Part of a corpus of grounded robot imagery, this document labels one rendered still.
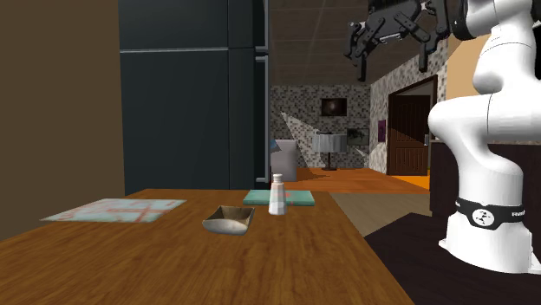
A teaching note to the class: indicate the round table with white cloth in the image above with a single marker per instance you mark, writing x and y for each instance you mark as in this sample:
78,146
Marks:
329,143

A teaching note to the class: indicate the white shaker bottle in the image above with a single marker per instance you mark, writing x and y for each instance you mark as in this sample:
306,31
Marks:
277,198

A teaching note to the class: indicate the grey framed wall picture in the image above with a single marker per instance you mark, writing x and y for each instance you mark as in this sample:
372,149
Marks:
358,137

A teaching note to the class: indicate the grey square bowl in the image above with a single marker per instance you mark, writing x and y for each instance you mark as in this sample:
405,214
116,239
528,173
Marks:
230,224

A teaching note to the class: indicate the wooden table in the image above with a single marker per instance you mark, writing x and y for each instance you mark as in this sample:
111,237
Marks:
262,266

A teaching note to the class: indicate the pale blue red placemat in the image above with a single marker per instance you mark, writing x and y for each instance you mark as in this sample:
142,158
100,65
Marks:
114,210

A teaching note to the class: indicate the dark brown door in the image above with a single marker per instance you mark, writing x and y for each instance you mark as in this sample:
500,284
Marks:
408,139

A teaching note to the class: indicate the white cabinet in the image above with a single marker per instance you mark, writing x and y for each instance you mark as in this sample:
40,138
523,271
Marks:
285,162

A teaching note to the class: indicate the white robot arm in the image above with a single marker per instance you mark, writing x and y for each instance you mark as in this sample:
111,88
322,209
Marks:
498,126

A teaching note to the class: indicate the dark wall picture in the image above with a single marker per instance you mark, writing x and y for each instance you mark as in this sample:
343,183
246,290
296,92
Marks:
334,107

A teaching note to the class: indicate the teal book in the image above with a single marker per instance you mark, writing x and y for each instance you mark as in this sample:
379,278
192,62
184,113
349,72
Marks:
300,197

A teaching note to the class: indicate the dark grey refrigerator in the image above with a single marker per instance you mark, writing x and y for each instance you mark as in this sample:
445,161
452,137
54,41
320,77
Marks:
181,118

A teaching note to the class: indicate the dark robot stand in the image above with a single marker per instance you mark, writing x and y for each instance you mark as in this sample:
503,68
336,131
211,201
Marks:
427,274

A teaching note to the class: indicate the purple wall picture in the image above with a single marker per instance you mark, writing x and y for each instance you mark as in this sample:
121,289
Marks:
382,130

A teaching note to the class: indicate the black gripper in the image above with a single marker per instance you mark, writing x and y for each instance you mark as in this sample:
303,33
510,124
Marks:
393,8

